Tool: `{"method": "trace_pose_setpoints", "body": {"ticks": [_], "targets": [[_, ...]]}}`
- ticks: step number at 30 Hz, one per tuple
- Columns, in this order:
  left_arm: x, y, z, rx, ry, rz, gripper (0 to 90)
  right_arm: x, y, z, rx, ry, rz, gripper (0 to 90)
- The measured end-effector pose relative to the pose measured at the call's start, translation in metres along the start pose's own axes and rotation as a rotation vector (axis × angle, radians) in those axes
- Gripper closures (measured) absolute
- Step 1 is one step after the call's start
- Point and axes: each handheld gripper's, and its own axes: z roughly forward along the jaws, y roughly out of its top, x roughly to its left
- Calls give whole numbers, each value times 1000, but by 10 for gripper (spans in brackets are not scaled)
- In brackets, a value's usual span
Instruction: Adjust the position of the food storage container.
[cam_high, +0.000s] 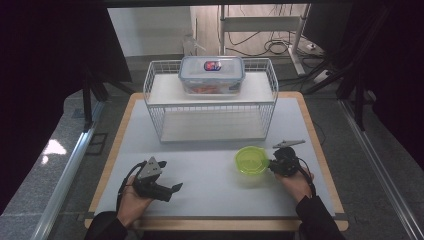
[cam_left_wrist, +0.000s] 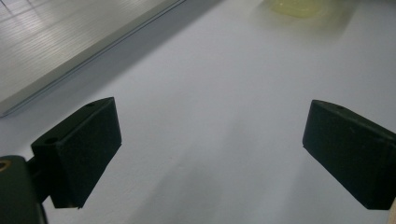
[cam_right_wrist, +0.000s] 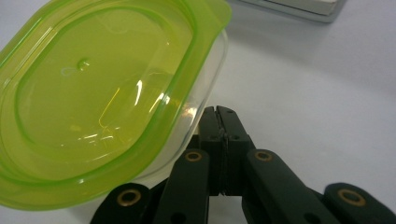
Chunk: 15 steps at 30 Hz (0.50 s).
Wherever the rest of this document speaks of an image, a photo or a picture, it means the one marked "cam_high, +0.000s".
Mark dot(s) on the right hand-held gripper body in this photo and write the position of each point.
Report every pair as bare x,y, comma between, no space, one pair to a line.
286,160

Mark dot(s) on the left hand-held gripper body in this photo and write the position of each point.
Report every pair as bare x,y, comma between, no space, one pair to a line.
151,181

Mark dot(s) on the clear container with blue-rimmed lid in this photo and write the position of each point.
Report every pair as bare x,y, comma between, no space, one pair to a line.
212,75

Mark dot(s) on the person's right hand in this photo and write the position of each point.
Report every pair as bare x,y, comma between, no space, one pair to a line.
295,185

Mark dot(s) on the person's left hand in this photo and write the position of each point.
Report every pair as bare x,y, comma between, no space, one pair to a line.
131,205

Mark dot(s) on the white power strip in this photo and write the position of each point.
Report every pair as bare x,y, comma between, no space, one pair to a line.
322,76

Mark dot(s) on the black metal stand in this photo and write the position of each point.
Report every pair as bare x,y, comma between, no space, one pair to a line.
356,96
93,93

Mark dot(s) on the dark curtain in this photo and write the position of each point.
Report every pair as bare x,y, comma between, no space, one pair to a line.
393,66
43,83

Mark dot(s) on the aluminium rail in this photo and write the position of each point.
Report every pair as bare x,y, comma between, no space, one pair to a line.
383,166
66,173

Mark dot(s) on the white desk frame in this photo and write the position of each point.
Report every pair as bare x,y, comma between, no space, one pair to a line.
263,25

